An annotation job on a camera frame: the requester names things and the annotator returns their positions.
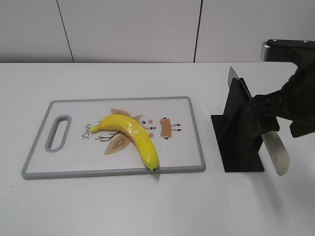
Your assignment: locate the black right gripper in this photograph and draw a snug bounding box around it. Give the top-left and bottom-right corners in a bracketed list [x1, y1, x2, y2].
[247, 47, 315, 138]

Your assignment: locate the white-handled kitchen knife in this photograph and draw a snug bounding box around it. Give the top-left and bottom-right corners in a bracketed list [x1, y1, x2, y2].
[228, 66, 289, 176]

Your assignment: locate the yellow plastic banana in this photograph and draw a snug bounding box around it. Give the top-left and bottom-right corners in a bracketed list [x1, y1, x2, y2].
[90, 114, 159, 172]

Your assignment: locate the black knife stand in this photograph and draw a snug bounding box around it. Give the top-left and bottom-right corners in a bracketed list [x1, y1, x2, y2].
[211, 78, 264, 173]

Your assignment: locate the white grey-rimmed cutting board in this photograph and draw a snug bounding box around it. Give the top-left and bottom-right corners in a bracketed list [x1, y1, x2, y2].
[21, 96, 206, 179]

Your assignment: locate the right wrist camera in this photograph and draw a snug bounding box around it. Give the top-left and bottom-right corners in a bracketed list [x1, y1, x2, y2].
[260, 39, 315, 66]

